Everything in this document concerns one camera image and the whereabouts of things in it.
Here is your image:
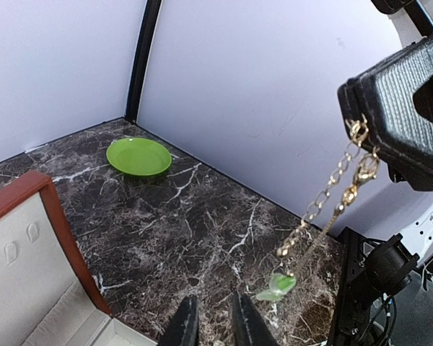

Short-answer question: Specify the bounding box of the green bead necklace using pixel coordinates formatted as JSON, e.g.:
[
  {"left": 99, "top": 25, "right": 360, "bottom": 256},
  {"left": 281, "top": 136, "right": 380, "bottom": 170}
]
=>
[{"left": 255, "top": 113, "right": 382, "bottom": 302}]

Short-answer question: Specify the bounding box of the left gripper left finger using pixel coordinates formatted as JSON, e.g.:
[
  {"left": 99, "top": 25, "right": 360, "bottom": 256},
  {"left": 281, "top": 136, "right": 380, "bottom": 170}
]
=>
[{"left": 158, "top": 295, "right": 198, "bottom": 346}]

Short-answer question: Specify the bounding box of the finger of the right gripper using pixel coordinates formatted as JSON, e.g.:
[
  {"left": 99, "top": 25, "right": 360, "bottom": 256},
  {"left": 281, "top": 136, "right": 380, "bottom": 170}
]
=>
[{"left": 338, "top": 35, "right": 433, "bottom": 192}]

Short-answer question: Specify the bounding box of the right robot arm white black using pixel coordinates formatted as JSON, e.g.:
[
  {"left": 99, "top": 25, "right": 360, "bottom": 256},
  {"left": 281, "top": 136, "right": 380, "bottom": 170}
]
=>
[{"left": 328, "top": 34, "right": 433, "bottom": 345}]

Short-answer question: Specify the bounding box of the red jewelry box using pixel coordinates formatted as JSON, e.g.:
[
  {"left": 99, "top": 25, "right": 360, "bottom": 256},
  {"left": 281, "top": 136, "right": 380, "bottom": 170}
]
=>
[{"left": 0, "top": 171, "right": 151, "bottom": 345}]

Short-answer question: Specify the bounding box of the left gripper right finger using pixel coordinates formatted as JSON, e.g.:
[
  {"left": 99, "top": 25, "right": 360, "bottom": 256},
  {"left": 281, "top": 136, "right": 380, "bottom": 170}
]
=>
[{"left": 232, "top": 293, "right": 278, "bottom": 346}]

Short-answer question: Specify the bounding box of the green plate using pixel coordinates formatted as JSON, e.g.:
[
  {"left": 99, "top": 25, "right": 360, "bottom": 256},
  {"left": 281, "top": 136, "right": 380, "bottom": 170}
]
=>
[{"left": 106, "top": 138, "right": 172, "bottom": 177}]

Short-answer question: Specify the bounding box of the right black frame post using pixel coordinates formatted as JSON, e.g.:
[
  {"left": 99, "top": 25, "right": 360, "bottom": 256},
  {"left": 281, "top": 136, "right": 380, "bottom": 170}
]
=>
[{"left": 124, "top": 0, "right": 162, "bottom": 124}]

